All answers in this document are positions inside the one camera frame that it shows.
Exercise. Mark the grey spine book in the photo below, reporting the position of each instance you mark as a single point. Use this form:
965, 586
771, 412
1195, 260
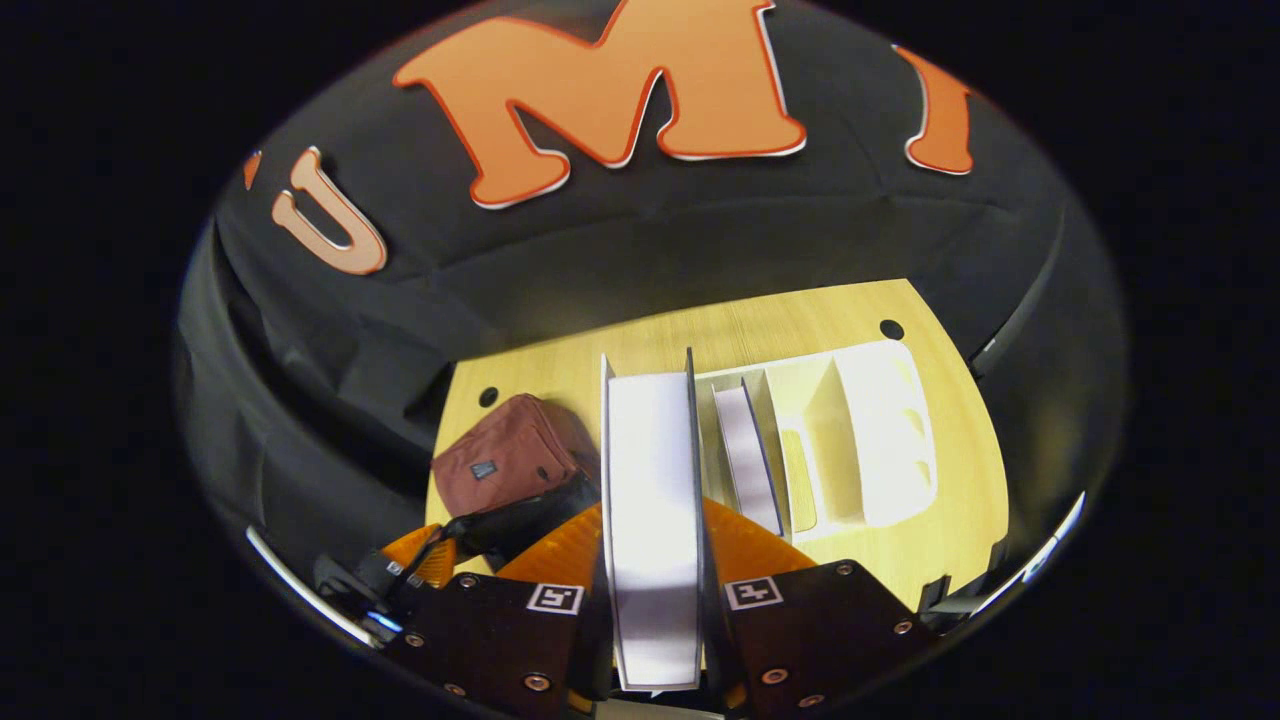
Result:
655, 520

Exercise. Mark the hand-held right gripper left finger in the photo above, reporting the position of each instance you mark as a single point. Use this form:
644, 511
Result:
480, 640

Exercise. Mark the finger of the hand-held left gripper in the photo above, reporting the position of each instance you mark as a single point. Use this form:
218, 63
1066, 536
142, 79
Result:
520, 515

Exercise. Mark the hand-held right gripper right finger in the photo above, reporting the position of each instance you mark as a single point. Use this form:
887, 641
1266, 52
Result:
820, 630

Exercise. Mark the maroon schoolbag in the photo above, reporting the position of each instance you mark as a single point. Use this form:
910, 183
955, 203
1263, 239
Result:
505, 455

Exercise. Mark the white plastic bookshelf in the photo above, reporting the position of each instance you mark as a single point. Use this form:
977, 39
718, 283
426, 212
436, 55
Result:
880, 430

